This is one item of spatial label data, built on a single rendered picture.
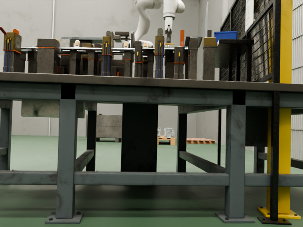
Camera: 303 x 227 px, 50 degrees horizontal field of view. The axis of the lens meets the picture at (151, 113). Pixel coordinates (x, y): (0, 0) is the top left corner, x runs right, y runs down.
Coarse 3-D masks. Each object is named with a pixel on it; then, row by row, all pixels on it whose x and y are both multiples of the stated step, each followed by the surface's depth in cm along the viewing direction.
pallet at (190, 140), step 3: (189, 138) 898; (192, 138) 903; (195, 138) 921; (198, 138) 914; (201, 138) 919; (204, 138) 925; (189, 141) 830; (192, 141) 831; (195, 141) 832; (198, 141) 833; (201, 141) 834; (204, 141) 835; (207, 141) 837; (210, 141) 838; (213, 141) 839
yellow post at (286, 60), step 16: (288, 0) 179; (272, 16) 182; (288, 16) 179; (272, 32) 182; (288, 32) 178; (288, 48) 178; (288, 64) 178; (288, 80) 178; (288, 112) 177; (288, 128) 177; (288, 144) 177; (288, 160) 176; (288, 192) 176; (288, 208) 175
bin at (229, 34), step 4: (216, 32) 238; (220, 32) 238; (224, 32) 237; (228, 32) 236; (232, 32) 236; (236, 32) 235; (216, 36) 238; (220, 36) 238; (224, 36) 237; (228, 36) 236; (232, 36) 236; (236, 36) 235; (216, 40) 238
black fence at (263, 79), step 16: (240, 0) 262; (256, 0) 211; (272, 0) 173; (240, 16) 259; (256, 16) 210; (240, 32) 259; (256, 32) 210; (272, 48) 170; (240, 64) 255; (256, 64) 207; (272, 64) 169; (224, 80) 331; (256, 80) 202; (272, 80) 168; (272, 96) 168; (272, 112) 167; (272, 128) 166; (272, 144) 166; (272, 160) 165; (272, 176) 164; (272, 192) 164; (272, 208) 164; (288, 224) 160
